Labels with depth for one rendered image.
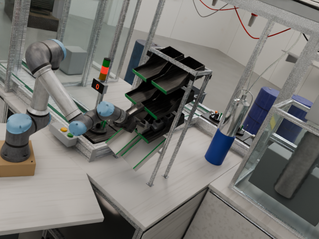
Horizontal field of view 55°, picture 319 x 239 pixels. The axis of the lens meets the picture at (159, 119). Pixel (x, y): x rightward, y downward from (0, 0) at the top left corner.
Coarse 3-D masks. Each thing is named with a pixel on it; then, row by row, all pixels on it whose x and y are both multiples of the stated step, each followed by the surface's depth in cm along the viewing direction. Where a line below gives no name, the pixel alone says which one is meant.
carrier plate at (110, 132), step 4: (108, 128) 222; (88, 132) 208; (108, 132) 217; (112, 132) 219; (88, 136) 204; (92, 136) 206; (96, 136) 208; (100, 136) 209; (104, 136) 211; (108, 136) 213; (92, 140) 202; (96, 140) 203; (100, 140) 205; (104, 140) 208
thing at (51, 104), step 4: (28, 88) 240; (32, 92) 236; (72, 96) 249; (48, 100) 240; (52, 100) 242; (76, 100) 247; (48, 104) 228; (52, 104) 236; (76, 104) 242; (80, 104) 242; (52, 108) 225; (56, 108) 233; (80, 108) 239; (84, 108) 239; (56, 112) 222; (60, 112) 230; (84, 112) 235; (60, 116) 219; (64, 116) 221
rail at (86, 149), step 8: (24, 88) 235; (24, 96) 231; (24, 104) 233; (56, 120) 212; (64, 120) 213; (80, 136) 203; (80, 144) 200; (88, 144) 198; (80, 152) 202; (88, 152) 197; (96, 152) 199; (88, 160) 198
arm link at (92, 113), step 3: (96, 108) 157; (87, 111) 160; (90, 111) 156; (93, 111) 156; (96, 111) 155; (84, 114) 153; (87, 114) 153; (90, 114) 153; (93, 114) 155; (96, 114) 155; (93, 117) 153; (96, 117) 155; (93, 120) 152; (96, 120) 155; (99, 120) 157; (102, 120) 157; (96, 123) 157
